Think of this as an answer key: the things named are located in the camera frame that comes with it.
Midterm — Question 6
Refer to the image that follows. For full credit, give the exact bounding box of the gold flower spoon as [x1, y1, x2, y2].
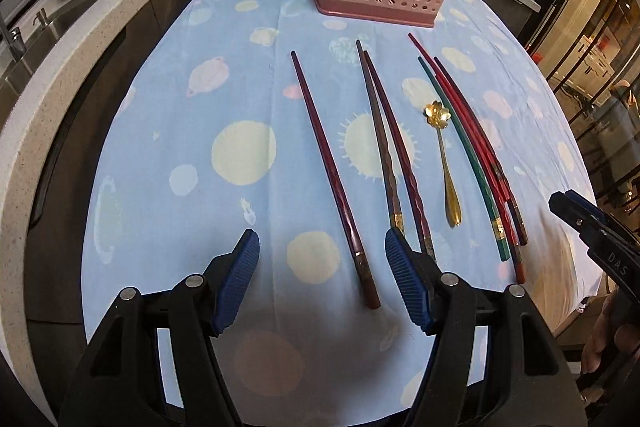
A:
[424, 101, 463, 229]

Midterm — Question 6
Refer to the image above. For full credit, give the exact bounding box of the white speckled countertop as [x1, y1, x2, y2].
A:
[0, 0, 543, 413]

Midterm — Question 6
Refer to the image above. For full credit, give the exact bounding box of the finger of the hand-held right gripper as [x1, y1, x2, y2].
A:
[548, 191, 626, 254]

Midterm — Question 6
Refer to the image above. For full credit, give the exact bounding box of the glass door cabinet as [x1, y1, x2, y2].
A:
[520, 0, 640, 228]

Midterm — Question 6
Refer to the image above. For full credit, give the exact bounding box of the blue planet print tablecloth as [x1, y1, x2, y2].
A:
[80, 0, 601, 413]

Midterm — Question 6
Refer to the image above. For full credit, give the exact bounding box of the brown twisted chopstick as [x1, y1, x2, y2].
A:
[355, 39, 407, 238]

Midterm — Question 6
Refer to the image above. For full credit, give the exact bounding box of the person's right hand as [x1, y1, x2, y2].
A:
[581, 292, 628, 375]

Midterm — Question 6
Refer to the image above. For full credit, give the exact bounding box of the dark red chopstick brown end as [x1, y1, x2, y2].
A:
[290, 51, 382, 310]

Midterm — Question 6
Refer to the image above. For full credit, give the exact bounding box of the dark maroon slim chopstick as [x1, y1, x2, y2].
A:
[433, 56, 530, 247]

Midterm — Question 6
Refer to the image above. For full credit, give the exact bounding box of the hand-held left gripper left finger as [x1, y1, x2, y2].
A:
[65, 229, 261, 427]

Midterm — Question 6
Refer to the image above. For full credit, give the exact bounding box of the bright red chopstick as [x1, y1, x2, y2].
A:
[408, 33, 526, 285]

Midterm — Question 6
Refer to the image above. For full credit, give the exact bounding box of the maroon twisted chopstick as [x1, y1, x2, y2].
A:
[363, 51, 438, 264]

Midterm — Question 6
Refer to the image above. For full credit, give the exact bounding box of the chrome faucet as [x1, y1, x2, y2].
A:
[0, 17, 27, 64]

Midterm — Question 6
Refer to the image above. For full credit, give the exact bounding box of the green chopstick gold band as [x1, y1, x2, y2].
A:
[418, 57, 511, 262]

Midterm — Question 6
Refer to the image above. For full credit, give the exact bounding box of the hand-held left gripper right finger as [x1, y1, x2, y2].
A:
[384, 227, 588, 427]

